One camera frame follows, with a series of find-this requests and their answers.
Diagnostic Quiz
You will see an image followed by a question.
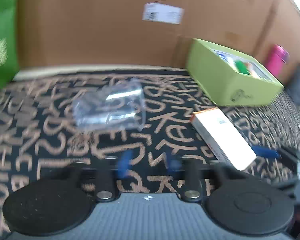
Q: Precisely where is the green paper shopping bag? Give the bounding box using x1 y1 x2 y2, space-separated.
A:
0 0 19 89

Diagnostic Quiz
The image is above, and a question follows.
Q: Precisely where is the white box with barcode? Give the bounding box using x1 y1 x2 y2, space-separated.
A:
190 107 256 171

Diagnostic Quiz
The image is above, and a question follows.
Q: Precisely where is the clear plastic cup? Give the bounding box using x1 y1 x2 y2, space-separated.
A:
72 78 146 131

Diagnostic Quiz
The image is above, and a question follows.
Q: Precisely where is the pink thermos bottle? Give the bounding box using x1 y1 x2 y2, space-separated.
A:
265 44 290 77

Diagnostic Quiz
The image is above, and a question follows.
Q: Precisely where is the green small box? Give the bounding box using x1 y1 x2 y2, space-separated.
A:
234 60 250 75

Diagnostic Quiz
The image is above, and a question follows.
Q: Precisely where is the large brown cardboard box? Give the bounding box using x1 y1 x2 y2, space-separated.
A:
17 0 300 83

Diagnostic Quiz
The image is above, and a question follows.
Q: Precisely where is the black patterned tablecloth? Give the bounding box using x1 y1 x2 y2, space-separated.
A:
0 69 300 239

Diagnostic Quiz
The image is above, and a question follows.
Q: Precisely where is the white shipping label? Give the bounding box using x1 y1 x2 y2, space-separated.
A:
142 3 184 24

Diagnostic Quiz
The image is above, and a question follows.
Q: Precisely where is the light green open box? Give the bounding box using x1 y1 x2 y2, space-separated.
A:
186 38 284 106

